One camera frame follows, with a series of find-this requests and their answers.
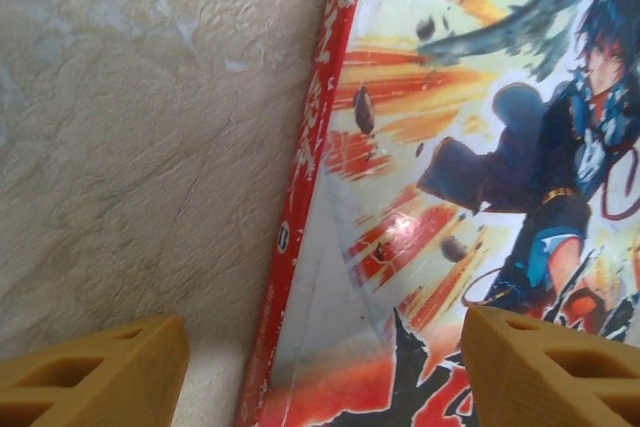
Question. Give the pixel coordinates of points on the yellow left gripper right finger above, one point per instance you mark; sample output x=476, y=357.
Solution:
x=530, y=387

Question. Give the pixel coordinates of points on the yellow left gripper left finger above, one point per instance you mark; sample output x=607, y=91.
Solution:
x=100, y=377

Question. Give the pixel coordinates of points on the red manga comic book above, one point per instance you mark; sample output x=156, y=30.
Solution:
x=450, y=147

